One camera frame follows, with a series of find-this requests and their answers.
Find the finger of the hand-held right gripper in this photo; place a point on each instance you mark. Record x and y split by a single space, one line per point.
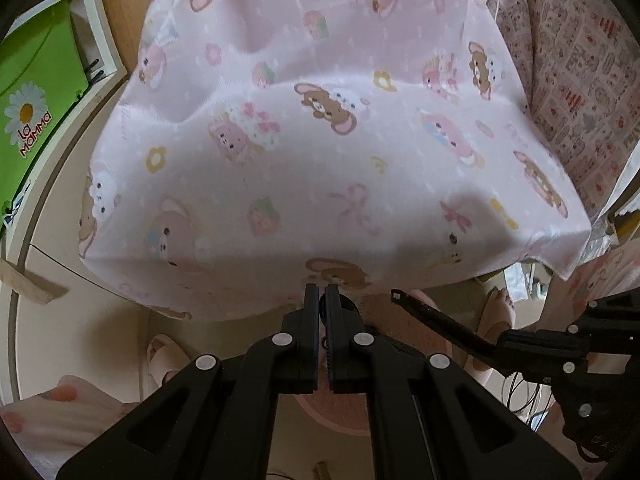
520 367
540 345

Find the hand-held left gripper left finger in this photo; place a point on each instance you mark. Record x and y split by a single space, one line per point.
311 320

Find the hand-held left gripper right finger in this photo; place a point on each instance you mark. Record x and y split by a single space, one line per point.
334 325

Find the pink plastic basket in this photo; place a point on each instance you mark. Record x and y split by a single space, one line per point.
350 412

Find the person's foot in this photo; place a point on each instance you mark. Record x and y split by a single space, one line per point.
496 307

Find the pink printed pajama pants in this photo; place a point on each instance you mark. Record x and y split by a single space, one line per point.
600 270

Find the pink slipper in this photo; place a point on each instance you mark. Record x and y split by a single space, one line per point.
162 360

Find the pink bear printed cloth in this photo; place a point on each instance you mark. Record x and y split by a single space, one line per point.
300 160

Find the pink white fleece cloth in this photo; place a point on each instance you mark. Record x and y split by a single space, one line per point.
60 420

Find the white cabinet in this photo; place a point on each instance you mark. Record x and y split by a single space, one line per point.
75 185

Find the wooden plank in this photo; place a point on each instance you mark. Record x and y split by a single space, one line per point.
35 285

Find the red patterned cloth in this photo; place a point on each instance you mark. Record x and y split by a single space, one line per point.
575 60

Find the blue white paper tag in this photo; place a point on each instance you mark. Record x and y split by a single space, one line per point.
12 207

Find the black double hook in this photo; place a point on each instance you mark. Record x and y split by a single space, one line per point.
95 72

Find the wooden door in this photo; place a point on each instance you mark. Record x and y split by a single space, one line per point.
125 10

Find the white shelf unit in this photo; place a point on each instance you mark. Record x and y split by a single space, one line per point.
100 20

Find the green storage box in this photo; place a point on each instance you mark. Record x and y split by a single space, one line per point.
40 60

